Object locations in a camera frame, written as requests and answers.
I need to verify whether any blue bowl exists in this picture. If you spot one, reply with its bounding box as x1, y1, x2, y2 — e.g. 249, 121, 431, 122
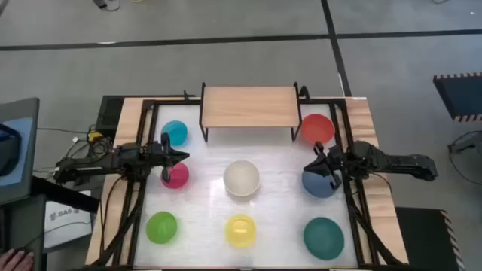
300, 169, 340, 199

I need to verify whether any black mat with striped edge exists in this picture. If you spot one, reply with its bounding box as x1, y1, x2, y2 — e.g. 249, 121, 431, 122
395, 206, 466, 271

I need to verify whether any black desk bar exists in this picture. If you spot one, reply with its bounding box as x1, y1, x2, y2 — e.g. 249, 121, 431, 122
32, 175, 101, 214

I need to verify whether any person's hand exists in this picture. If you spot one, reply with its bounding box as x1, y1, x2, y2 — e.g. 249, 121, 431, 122
0, 248, 35, 271

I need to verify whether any white bowl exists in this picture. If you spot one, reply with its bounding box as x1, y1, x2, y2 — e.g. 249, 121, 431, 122
223, 160, 261, 197

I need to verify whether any black power adapter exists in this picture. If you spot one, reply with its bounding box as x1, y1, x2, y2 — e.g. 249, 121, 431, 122
93, 0, 121, 12

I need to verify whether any red bowl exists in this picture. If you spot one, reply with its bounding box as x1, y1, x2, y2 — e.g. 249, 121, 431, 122
300, 114, 336, 145

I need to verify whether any yellow translucent bowl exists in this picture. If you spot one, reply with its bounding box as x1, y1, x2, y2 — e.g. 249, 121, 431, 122
224, 214, 258, 248

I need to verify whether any grey computer monitor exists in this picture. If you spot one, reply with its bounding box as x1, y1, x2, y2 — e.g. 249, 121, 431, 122
0, 97, 41, 206

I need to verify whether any black metal table frame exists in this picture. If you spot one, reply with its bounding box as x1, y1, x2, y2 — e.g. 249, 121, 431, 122
90, 96, 407, 271

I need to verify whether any pink translucent bowl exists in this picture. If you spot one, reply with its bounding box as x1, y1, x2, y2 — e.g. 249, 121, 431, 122
160, 161, 191, 190

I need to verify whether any teal bowl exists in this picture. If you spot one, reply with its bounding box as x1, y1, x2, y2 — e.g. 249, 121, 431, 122
303, 216, 346, 261

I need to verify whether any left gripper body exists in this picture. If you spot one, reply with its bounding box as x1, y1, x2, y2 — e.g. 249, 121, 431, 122
148, 141, 191, 170

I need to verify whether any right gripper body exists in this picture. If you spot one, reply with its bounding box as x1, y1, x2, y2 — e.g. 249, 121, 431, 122
303, 145, 354, 178

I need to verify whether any wooden shelf with black legs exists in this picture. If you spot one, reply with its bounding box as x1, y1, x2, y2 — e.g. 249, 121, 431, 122
199, 81, 302, 143

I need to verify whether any green translucent bowl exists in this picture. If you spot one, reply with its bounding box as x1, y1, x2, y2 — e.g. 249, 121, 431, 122
145, 211, 178, 245

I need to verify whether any white labelled paper sheet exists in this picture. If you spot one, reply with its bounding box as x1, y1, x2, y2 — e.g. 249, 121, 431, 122
44, 199, 93, 250

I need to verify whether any cyan translucent bowl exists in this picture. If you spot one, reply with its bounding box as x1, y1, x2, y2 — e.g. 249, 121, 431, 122
160, 120, 188, 147

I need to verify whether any black box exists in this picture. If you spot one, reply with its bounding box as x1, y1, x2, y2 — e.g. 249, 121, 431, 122
96, 96, 126, 132

